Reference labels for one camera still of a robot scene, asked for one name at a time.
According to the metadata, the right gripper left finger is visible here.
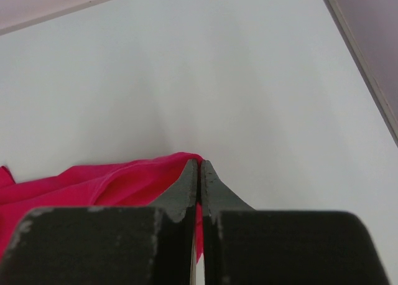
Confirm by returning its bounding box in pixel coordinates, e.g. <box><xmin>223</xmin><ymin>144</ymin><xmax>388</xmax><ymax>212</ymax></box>
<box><xmin>1</xmin><ymin>159</ymin><xmax>198</xmax><ymax>284</ymax></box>

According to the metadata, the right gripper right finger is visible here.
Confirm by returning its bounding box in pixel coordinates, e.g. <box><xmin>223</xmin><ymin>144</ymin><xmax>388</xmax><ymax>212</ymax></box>
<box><xmin>200</xmin><ymin>161</ymin><xmax>389</xmax><ymax>284</ymax></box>

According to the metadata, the magenta t shirt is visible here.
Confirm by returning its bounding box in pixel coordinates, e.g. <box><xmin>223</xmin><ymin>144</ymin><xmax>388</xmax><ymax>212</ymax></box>
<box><xmin>1</xmin><ymin>152</ymin><xmax>203</xmax><ymax>253</ymax></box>

